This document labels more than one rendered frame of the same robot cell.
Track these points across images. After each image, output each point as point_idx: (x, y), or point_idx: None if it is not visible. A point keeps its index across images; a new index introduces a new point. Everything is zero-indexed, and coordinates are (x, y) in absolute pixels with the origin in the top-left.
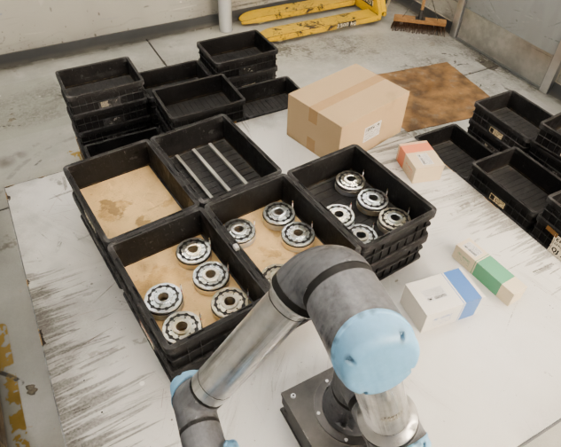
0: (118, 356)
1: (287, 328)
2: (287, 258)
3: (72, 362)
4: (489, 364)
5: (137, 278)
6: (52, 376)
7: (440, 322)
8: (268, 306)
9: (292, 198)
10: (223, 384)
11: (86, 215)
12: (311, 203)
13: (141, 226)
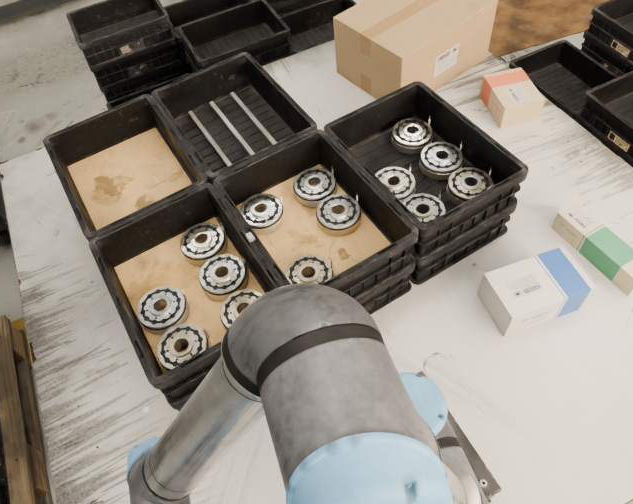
0: (119, 375)
1: (254, 411)
2: (324, 245)
3: (65, 383)
4: (599, 379)
5: (134, 279)
6: (42, 401)
7: (531, 322)
8: (220, 379)
9: (332, 162)
10: (180, 476)
11: None
12: (354, 169)
13: (132, 213)
